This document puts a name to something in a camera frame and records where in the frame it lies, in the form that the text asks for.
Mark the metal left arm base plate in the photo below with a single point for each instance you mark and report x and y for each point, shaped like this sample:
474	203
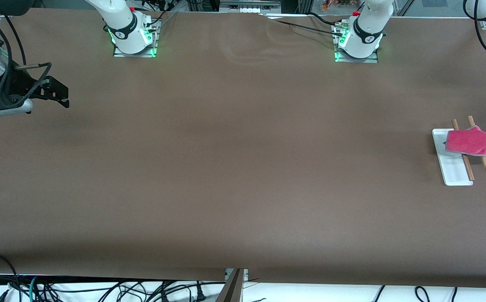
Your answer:
373	58

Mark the brown post with metal bracket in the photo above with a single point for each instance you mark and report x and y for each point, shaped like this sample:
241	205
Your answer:
232	289

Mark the white rectangular tray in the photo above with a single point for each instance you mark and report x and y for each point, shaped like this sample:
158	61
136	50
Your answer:
453	170

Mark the red towel with grey trim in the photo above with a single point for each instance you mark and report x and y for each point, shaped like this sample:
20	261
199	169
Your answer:
474	142

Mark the grey power strip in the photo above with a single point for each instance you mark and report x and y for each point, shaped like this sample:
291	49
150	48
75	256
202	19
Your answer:
249	6

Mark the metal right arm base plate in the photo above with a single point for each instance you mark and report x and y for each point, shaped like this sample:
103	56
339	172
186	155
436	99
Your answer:
155	40

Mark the white flat strip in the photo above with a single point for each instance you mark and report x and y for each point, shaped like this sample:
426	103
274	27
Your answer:
285	16

